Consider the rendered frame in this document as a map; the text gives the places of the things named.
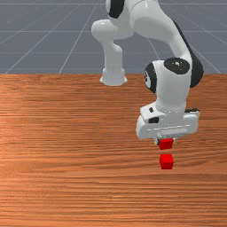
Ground red cube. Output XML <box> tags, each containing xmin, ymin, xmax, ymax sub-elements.
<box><xmin>159</xmin><ymin>137</ymin><xmax>174</xmax><ymax>151</ymax></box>
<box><xmin>159</xmin><ymin>153</ymin><xmax>175</xmax><ymax>170</ymax></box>

